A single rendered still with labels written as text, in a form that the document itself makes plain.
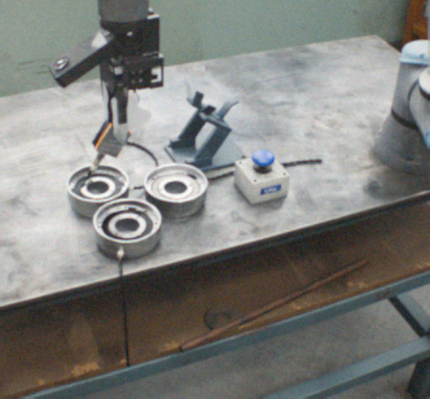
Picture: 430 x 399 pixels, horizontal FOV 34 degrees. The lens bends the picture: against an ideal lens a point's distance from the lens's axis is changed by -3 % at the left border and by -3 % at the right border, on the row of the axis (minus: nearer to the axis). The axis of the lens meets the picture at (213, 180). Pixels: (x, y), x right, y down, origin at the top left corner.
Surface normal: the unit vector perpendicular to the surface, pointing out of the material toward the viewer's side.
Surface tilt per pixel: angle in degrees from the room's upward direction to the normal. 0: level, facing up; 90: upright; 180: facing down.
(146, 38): 90
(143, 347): 0
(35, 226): 0
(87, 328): 0
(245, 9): 90
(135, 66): 90
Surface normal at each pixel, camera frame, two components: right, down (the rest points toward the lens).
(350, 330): 0.04, -0.80
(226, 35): 0.40, 0.56
